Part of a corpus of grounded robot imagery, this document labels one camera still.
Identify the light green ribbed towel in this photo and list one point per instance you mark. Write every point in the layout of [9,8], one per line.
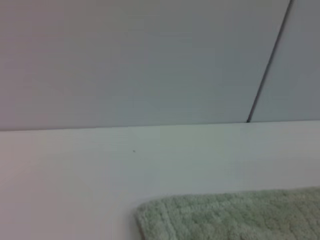
[232,217]

